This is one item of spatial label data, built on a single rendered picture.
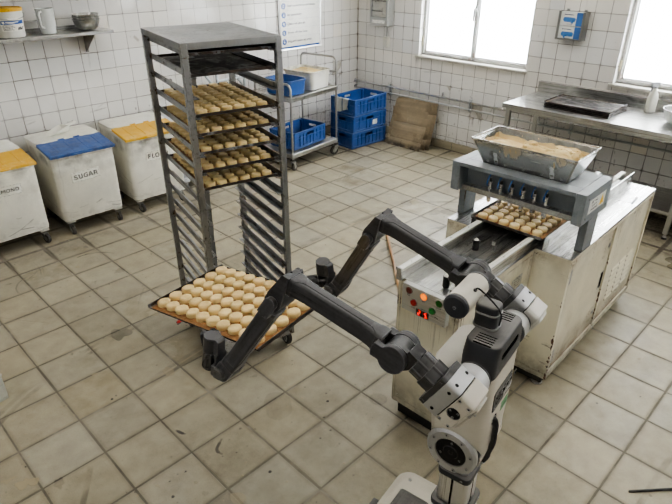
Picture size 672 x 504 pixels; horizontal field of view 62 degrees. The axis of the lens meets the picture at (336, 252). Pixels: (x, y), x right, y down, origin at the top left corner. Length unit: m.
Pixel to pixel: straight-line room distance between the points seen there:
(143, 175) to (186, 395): 2.65
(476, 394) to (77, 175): 4.25
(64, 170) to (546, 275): 3.79
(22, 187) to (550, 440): 4.12
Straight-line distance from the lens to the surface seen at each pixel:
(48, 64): 5.64
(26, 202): 5.09
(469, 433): 1.70
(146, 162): 5.40
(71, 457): 3.17
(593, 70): 6.16
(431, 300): 2.51
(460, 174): 3.10
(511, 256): 2.79
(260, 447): 2.96
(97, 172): 5.21
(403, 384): 2.94
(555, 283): 3.04
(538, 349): 3.27
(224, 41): 2.68
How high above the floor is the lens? 2.17
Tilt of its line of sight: 28 degrees down
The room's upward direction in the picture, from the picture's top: straight up
